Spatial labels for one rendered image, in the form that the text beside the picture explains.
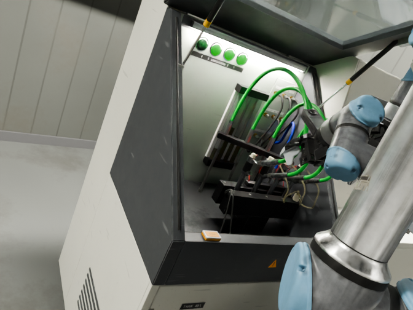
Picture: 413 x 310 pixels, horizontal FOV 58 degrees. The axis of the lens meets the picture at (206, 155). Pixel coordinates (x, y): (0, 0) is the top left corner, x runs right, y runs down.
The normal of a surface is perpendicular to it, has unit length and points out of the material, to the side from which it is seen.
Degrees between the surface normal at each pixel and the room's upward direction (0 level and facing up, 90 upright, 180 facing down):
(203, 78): 90
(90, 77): 90
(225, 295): 90
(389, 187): 82
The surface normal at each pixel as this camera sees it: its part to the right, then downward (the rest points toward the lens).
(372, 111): 0.27, -0.33
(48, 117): 0.51, 0.51
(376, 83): 0.48, 0.28
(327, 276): -0.65, -0.12
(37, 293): 0.38, -0.86
